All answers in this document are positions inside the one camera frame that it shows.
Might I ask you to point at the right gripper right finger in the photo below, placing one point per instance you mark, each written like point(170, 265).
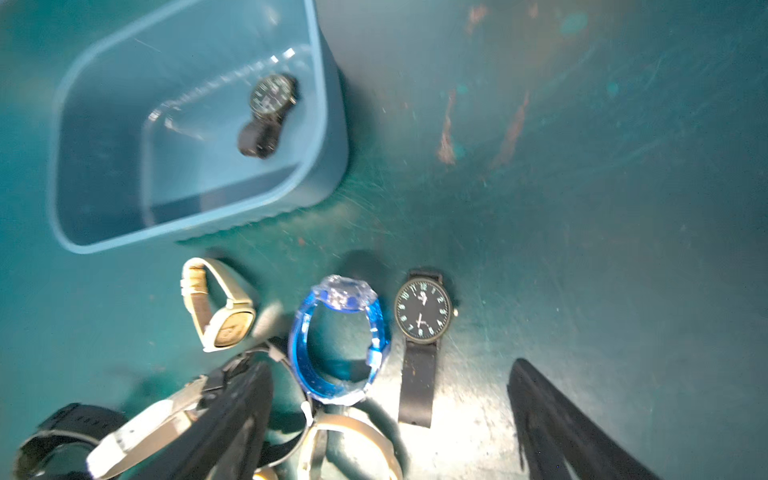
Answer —
point(556, 439)

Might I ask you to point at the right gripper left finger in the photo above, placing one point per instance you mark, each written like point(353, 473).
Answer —
point(227, 440)

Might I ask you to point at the cream band watch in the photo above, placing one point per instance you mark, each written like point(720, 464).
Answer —
point(354, 428)

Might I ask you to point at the black band smartwatch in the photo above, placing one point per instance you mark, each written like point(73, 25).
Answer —
point(59, 446)

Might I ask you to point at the black dial strap watch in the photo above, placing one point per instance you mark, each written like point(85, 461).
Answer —
point(423, 311)

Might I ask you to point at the transparent blue watch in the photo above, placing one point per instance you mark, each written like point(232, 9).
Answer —
point(339, 341)

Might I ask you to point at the black round dial watch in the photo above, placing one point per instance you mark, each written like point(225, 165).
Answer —
point(269, 101)

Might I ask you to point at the beige square watch upper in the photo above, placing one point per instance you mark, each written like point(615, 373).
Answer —
point(221, 311)

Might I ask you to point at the blue plastic storage box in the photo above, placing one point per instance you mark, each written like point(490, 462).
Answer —
point(147, 122)

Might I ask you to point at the white strap silver watch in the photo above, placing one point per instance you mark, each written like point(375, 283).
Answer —
point(155, 427)

